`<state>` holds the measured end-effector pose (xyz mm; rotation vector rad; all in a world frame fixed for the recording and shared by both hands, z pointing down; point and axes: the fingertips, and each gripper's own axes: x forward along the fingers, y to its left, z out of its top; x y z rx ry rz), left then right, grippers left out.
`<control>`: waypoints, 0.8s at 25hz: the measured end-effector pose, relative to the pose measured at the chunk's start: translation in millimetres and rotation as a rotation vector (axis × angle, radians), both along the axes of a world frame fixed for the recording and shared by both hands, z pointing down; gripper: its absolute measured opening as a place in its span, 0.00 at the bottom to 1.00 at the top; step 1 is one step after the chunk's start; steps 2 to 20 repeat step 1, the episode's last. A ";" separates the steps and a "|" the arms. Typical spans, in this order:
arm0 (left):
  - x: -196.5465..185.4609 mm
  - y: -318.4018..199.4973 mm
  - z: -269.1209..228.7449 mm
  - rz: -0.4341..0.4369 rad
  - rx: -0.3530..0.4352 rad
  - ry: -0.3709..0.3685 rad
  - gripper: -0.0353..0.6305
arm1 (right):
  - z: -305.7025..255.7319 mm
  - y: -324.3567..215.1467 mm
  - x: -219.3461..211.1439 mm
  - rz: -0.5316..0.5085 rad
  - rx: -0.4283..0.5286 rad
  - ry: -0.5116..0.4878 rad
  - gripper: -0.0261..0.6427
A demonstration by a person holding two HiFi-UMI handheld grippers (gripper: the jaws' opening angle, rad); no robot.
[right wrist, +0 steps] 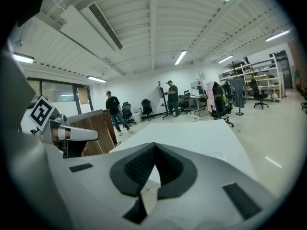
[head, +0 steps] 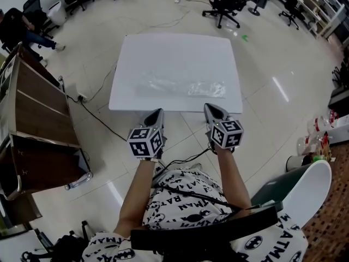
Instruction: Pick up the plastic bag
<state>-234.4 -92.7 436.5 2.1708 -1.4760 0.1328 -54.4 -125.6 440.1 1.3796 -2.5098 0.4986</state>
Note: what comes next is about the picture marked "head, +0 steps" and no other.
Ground white shelving unit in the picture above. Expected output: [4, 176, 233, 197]
[283, 0, 349, 39]

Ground brown wooden cabinet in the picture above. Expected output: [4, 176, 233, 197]
[0, 41, 94, 201]

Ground white box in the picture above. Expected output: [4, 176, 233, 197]
[326, 124, 349, 144]

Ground dark wooden chairs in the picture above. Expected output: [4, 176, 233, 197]
[331, 55, 349, 88]

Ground green and white chair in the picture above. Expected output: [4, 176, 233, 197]
[250, 159, 333, 229]

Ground black cabinet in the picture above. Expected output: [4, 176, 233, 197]
[328, 86, 349, 110]

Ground white plastic bin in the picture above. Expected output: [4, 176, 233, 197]
[46, 0, 68, 26]

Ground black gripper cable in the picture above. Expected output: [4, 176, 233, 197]
[151, 143, 219, 187]

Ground clear plastic bag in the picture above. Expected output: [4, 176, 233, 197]
[135, 71, 227, 100]

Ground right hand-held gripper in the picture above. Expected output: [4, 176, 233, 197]
[204, 103, 244, 154]

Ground person's right forearm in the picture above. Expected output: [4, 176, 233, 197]
[215, 146, 253, 210]

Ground black chest strap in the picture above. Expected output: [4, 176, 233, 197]
[130, 200, 284, 256]

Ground person's left forearm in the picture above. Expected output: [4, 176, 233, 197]
[113, 158, 162, 237]

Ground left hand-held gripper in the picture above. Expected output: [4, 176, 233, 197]
[126, 108, 168, 163]

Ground person's white printed clothing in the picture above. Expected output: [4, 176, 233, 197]
[81, 168, 309, 262]

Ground black floor cable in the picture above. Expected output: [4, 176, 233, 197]
[67, 94, 129, 143]

